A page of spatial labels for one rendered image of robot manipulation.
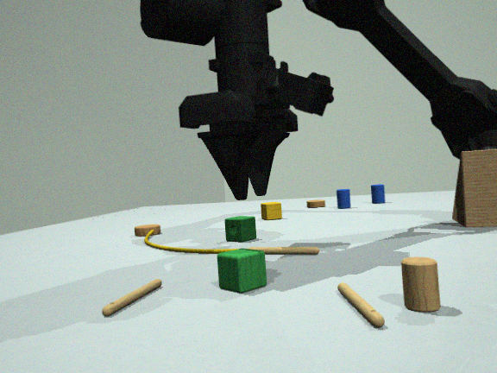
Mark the blue cylinder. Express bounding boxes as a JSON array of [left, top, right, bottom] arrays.
[[337, 189, 351, 209], [371, 185, 386, 204]]

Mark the orange round disc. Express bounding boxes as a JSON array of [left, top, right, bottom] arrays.
[[306, 199, 325, 208]]

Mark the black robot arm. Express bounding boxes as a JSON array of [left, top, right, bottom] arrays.
[[140, 0, 497, 159]]

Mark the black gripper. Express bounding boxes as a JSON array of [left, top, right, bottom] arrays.
[[179, 43, 298, 200]]

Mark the yellow string with wooden stick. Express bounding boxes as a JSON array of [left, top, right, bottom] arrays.
[[144, 230, 319, 254]]

